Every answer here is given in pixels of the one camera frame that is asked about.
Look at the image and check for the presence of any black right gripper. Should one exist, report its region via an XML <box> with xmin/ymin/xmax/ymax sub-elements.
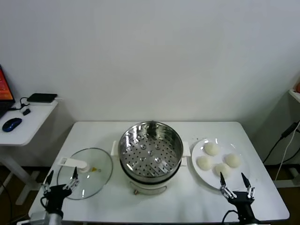
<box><xmin>219</xmin><ymin>172</ymin><xmax>255</xmax><ymax>220</ymax></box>

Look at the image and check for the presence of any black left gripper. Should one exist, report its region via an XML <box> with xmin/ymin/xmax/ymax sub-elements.
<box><xmin>42</xmin><ymin>166</ymin><xmax>79</xmax><ymax>212</ymax></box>

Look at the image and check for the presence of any white steamed baozi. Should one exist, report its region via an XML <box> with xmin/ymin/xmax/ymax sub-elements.
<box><xmin>203</xmin><ymin>142</ymin><xmax>220</xmax><ymax>156</ymax></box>
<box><xmin>196</xmin><ymin>155</ymin><xmax>213</xmax><ymax>170</ymax></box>
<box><xmin>213</xmin><ymin>163</ymin><xmax>233</xmax><ymax>178</ymax></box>
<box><xmin>224</xmin><ymin>153</ymin><xmax>241</xmax><ymax>168</ymax></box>

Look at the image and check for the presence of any stainless steel steamer basket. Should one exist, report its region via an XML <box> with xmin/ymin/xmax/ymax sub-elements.
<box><xmin>118</xmin><ymin>120</ymin><xmax>184</xmax><ymax>177</ymax></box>

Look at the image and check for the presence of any white round plate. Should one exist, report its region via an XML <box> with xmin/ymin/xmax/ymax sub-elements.
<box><xmin>191</xmin><ymin>137</ymin><xmax>251</xmax><ymax>192</ymax></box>

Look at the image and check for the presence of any white desk foot bar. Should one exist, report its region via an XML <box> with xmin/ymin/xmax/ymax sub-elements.
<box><xmin>273</xmin><ymin>179</ymin><xmax>300</xmax><ymax>188</ymax></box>

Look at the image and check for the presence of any white side desk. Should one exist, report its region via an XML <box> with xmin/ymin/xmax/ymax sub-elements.
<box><xmin>0</xmin><ymin>98</ymin><xmax>64</xmax><ymax>206</ymax></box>

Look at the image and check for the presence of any blue computer mouse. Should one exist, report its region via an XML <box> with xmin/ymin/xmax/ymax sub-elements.
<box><xmin>2</xmin><ymin>118</ymin><xmax>23</xmax><ymax>132</ymax></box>

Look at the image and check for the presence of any flat black box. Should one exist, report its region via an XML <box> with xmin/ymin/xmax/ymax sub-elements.
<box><xmin>26</xmin><ymin>93</ymin><xmax>58</xmax><ymax>104</ymax></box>

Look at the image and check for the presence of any white shelf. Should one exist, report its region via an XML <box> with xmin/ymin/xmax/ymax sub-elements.
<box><xmin>288</xmin><ymin>90</ymin><xmax>300</xmax><ymax>104</ymax></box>

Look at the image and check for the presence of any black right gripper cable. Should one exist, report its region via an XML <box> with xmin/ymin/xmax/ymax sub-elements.
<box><xmin>223</xmin><ymin>209</ymin><xmax>240</xmax><ymax>223</ymax></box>

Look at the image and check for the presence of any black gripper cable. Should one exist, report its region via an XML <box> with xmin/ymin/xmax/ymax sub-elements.
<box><xmin>223</xmin><ymin>209</ymin><xmax>240</xmax><ymax>223</ymax></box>
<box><xmin>40</xmin><ymin>196</ymin><xmax>51</xmax><ymax>213</ymax></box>

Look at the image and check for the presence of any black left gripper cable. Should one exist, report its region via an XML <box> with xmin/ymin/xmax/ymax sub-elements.
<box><xmin>40</xmin><ymin>196</ymin><xmax>51</xmax><ymax>213</ymax></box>

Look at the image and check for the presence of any glass lid with white handle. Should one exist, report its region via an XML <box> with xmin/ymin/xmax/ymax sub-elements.
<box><xmin>57</xmin><ymin>147</ymin><xmax>114</xmax><ymax>200</ymax></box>

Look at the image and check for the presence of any white power cable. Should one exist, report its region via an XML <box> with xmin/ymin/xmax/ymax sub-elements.
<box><xmin>273</xmin><ymin>121</ymin><xmax>300</xmax><ymax>181</ymax></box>

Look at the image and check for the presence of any black floor cable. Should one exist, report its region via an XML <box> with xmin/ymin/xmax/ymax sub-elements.
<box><xmin>0</xmin><ymin>180</ymin><xmax>12</xmax><ymax>222</ymax></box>

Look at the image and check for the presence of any thin black desk cable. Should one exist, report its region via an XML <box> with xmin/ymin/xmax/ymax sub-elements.
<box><xmin>8</xmin><ymin>96</ymin><xmax>32</xmax><ymax>111</ymax></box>

